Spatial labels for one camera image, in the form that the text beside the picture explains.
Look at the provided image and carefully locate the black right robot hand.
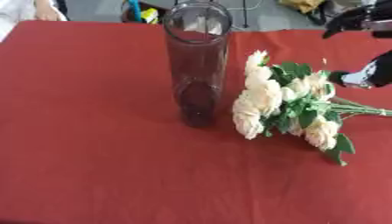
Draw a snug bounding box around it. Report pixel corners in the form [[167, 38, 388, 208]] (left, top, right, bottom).
[[321, 3, 392, 89]]

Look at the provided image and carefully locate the clear glass cylinder vase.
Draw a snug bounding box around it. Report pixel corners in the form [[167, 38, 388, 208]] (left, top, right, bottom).
[[160, 0, 235, 129]]

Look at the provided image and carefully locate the yellow bag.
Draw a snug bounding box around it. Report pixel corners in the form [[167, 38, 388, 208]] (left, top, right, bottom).
[[276, 0, 328, 14]]

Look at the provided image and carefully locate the cream artificial flower bouquet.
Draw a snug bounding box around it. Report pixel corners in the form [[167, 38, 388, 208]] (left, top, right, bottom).
[[231, 49, 392, 167]]

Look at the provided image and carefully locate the black tripod stand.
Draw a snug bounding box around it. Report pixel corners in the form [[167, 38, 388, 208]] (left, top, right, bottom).
[[223, 0, 267, 30]]

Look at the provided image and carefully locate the brown bin with yellow bag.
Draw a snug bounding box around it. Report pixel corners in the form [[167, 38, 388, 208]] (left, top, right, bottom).
[[121, 0, 171, 25]]

